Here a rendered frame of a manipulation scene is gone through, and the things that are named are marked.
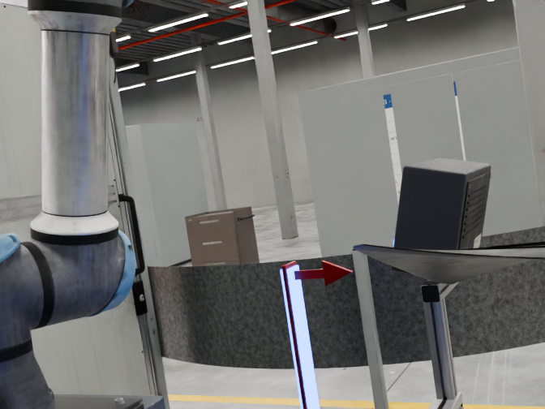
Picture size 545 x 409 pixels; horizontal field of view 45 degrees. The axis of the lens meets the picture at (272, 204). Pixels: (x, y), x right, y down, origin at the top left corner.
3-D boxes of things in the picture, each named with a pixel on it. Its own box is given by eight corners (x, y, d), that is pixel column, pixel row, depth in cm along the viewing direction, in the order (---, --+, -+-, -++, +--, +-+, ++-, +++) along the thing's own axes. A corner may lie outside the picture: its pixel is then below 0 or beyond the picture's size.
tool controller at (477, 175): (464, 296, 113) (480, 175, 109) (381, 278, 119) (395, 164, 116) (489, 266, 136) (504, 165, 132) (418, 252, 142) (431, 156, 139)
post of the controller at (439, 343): (454, 400, 110) (438, 283, 109) (436, 399, 112) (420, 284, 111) (457, 393, 113) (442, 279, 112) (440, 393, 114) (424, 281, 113)
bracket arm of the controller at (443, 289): (440, 302, 109) (438, 284, 109) (422, 303, 111) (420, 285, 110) (468, 273, 130) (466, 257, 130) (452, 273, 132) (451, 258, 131)
